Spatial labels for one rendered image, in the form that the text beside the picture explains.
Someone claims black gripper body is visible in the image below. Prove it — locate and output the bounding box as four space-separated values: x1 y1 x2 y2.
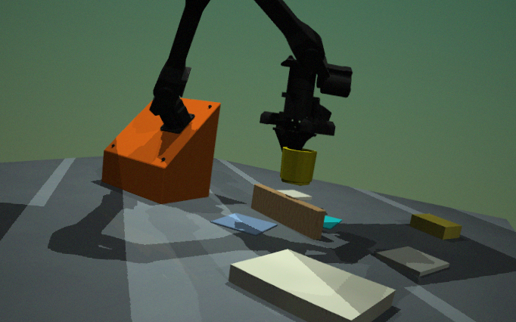
260 88 335 136

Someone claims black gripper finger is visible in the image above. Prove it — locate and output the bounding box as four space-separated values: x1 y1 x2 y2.
288 130 317 150
273 127 290 151

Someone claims yellow rectangular block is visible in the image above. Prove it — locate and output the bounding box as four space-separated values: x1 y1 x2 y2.
409 214 462 240

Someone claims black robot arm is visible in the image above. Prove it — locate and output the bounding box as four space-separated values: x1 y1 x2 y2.
150 0 353 134

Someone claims yellow cup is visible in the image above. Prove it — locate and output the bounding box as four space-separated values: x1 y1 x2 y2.
280 147 317 186

